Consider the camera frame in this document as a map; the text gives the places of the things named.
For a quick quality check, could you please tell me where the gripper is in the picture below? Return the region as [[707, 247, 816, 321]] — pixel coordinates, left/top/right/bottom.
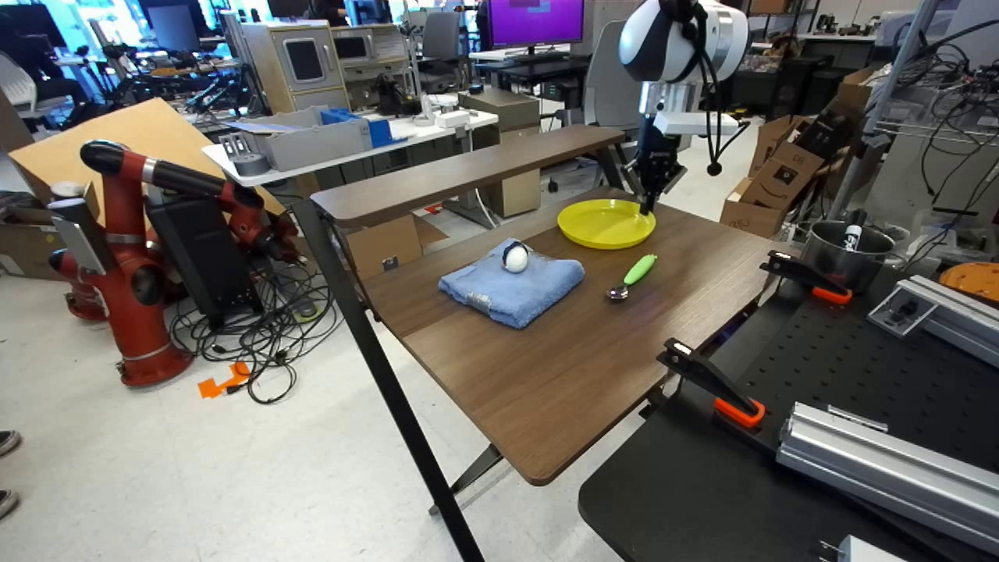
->
[[631, 116, 688, 215]]

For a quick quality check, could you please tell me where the yellow plate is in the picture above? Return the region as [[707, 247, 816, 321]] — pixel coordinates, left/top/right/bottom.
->
[[557, 198, 657, 251]]

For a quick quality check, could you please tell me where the grey office chair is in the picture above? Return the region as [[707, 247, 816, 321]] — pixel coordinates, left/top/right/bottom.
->
[[581, 20, 650, 132]]

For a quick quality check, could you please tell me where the stack of cardboard boxes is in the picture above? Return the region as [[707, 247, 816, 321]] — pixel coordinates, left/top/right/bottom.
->
[[720, 66, 884, 240]]

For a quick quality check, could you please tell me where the beige cabinet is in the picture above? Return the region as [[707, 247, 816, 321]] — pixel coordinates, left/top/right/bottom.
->
[[459, 87, 542, 219]]

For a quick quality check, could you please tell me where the black clamp with orange tips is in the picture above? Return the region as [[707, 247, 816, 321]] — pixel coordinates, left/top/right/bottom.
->
[[656, 338, 767, 429], [760, 251, 854, 305]]

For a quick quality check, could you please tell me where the blue folded towel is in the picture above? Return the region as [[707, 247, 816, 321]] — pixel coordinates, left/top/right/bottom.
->
[[438, 238, 586, 329]]

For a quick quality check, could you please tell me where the metal pot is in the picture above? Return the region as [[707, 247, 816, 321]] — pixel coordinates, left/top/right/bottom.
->
[[800, 220, 897, 294]]

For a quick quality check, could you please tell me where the monitor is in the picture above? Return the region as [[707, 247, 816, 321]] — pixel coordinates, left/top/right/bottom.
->
[[485, 0, 586, 50]]

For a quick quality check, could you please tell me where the white table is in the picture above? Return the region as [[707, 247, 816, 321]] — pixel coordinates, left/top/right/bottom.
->
[[201, 108, 500, 189]]

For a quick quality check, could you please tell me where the dark office chair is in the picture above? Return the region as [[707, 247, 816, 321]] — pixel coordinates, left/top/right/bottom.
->
[[417, 11, 464, 95]]

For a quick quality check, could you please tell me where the cardboard box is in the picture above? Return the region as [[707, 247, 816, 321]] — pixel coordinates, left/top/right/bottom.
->
[[343, 214, 450, 283]]

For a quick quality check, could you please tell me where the blue box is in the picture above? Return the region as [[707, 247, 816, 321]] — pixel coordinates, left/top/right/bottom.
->
[[321, 108, 396, 149]]

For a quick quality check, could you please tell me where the orange disc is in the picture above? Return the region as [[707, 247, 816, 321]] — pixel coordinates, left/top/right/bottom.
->
[[939, 262, 999, 306]]

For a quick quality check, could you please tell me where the grey plastic bin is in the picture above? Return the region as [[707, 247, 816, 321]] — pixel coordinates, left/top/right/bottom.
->
[[236, 106, 375, 173]]

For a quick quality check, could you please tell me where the toy kitchen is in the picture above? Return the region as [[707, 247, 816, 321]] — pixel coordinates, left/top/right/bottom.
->
[[239, 22, 411, 115]]

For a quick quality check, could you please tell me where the orange tape piece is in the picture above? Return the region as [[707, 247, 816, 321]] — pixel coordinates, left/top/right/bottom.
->
[[197, 361, 252, 400]]

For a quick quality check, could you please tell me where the cardboard sheet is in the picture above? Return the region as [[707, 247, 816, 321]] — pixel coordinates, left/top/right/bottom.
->
[[8, 98, 286, 229]]

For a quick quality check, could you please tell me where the red robot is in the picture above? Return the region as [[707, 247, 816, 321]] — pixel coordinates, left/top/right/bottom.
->
[[48, 140, 302, 388]]

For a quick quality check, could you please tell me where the person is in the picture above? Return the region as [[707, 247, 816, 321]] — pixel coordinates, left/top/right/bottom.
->
[[0, 429, 23, 521]]

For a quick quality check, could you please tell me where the spoon with green handle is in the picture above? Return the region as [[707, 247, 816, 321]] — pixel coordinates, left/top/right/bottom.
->
[[606, 254, 658, 302]]

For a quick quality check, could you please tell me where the tangle of black cables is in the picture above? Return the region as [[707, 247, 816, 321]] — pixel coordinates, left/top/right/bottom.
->
[[890, 20, 999, 262], [168, 256, 345, 405]]

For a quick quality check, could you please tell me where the aluminium extrusion rail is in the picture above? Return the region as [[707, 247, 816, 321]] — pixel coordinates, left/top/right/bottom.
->
[[777, 402, 999, 556], [868, 275, 999, 368]]

